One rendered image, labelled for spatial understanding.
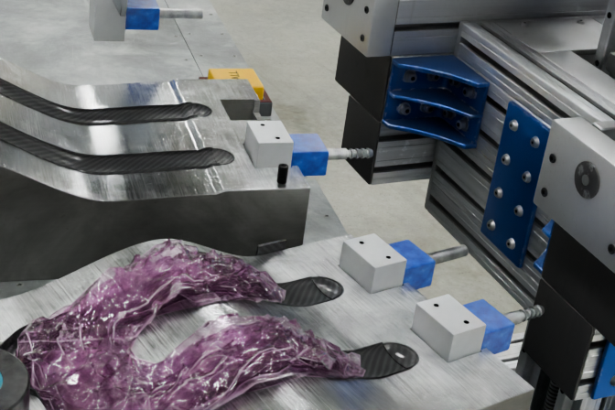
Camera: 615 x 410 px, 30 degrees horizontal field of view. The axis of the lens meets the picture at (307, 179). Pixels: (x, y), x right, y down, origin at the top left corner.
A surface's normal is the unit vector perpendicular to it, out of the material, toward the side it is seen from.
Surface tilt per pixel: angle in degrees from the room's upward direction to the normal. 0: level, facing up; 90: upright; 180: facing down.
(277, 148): 90
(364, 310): 0
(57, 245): 90
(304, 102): 0
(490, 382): 0
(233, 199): 90
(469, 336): 90
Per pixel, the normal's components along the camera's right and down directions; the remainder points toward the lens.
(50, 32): 0.12, -0.88
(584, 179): -0.91, 0.09
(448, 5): 0.40, 0.47
